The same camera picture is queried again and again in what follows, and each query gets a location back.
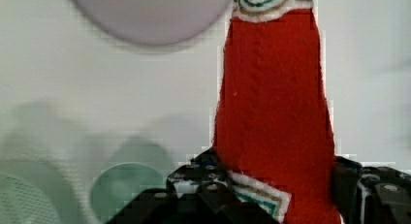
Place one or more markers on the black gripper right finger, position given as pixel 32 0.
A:
pixel 370 195

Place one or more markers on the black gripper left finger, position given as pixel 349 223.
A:
pixel 199 192

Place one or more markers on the green oval strainer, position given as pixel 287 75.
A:
pixel 34 193

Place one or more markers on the red plush ketchup bottle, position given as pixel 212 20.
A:
pixel 272 125

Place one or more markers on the green mug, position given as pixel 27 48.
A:
pixel 139 164

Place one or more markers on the grey round plate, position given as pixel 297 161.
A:
pixel 152 22

